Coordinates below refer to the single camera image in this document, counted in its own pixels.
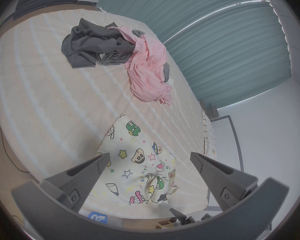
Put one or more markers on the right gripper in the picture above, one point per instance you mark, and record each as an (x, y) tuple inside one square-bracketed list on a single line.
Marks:
[(191, 221)]

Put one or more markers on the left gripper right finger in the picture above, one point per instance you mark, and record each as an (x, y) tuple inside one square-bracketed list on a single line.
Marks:
[(222, 181)]

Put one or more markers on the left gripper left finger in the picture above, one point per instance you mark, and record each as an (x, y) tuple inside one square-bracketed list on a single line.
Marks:
[(77, 181)]

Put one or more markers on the white printed pyjama top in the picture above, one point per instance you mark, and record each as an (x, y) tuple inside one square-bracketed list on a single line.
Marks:
[(145, 164)]

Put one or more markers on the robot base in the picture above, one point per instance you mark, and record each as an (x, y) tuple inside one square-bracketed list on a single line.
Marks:
[(97, 217)]

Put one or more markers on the bed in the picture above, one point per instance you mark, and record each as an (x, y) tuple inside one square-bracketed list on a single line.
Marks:
[(52, 96)]

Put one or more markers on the pile of clothes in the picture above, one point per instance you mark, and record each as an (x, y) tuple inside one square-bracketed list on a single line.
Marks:
[(145, 66)]

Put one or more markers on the white printed pillow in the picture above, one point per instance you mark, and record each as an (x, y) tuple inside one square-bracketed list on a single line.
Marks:
[(210, 144)]

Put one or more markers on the grey bedside table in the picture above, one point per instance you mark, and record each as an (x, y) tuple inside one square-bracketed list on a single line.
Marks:
[(208, 107)]

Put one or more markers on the blue-green curtain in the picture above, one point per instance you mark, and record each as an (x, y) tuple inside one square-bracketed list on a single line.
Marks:
[(177, 9), (227, 59)]

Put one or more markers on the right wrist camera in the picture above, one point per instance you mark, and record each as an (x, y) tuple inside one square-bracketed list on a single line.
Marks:
[(206, 217)]

